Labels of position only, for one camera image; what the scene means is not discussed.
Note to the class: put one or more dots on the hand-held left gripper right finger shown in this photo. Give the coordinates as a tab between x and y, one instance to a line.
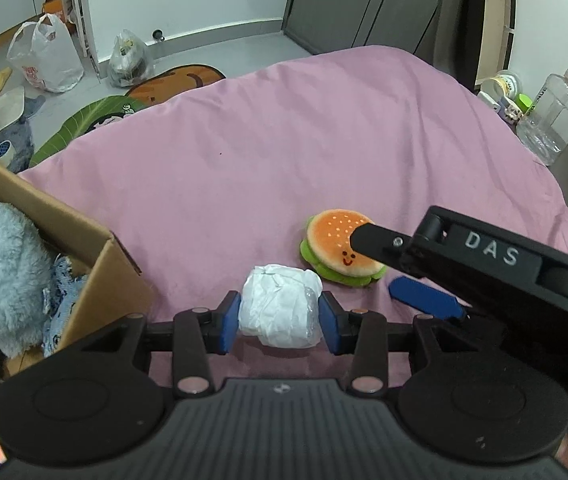
329	325

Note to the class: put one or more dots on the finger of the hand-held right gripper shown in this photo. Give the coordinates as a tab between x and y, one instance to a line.
423	297
381	245

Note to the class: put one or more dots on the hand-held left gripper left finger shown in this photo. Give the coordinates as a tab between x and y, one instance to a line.
229	322

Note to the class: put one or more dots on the burger plush toy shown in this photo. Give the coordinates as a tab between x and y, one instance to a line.
334	245

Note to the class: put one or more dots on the white paper ball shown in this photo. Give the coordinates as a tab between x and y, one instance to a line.
279	305

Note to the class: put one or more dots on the brown cardboard box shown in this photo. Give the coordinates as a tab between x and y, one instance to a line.
99	280

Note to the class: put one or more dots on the blue patterned cloth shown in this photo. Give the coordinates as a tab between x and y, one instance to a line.
64	305

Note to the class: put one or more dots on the pink bed sheet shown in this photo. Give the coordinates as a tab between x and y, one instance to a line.
264	160

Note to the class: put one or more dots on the small white figurine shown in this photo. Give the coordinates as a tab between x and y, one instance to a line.
509	111

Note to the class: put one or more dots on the clear plastic water jug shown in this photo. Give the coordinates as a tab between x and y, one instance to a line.
556	115

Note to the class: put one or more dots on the small white charger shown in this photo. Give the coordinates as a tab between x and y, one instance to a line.
488	101

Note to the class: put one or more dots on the small green container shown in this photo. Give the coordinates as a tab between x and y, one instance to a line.
523	102

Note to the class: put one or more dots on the white round jar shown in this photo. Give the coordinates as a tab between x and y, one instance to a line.
503	85

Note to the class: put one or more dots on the grey door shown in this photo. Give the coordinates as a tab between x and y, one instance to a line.
353	5

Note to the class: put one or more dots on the orange cat floor rug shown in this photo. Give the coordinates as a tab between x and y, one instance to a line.
179	82

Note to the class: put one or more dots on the green leaf cartoon rug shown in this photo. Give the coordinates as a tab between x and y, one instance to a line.
79	127

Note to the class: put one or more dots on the grey translucent trash bag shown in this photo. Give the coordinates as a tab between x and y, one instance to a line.
131	62

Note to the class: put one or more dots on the grey-blue fuzzy rug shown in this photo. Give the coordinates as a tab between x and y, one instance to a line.
24	135

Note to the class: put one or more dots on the blue tape roll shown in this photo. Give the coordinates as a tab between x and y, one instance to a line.
2	152

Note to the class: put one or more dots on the white plastic shopping bag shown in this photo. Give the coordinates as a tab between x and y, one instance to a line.
49	60

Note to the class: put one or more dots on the white narrow rack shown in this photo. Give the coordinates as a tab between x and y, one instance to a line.
86	20

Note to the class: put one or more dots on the orange printed cardboard box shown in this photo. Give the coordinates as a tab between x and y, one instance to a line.
56	7

